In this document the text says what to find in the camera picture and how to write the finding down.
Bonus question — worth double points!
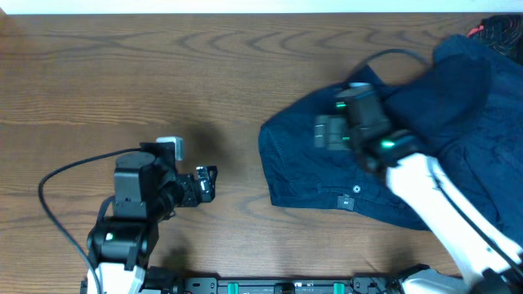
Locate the dark blue shorts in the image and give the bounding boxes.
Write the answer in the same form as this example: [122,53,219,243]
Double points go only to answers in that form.
[258,66,427,230]

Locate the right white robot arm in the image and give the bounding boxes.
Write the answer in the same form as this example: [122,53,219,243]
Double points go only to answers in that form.
[314,83,522,293]

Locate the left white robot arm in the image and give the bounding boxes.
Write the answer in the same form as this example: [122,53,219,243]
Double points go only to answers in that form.
[82,151,217,293]

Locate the dark blue clothes pile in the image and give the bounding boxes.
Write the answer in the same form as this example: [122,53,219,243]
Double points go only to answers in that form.
[385,35,522,243]

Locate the black patterned garment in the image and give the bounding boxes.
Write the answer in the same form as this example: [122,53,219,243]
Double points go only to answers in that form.
[467,14,522,65]

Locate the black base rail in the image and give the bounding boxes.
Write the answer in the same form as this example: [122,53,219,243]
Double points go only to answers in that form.
[142,267,463,294]

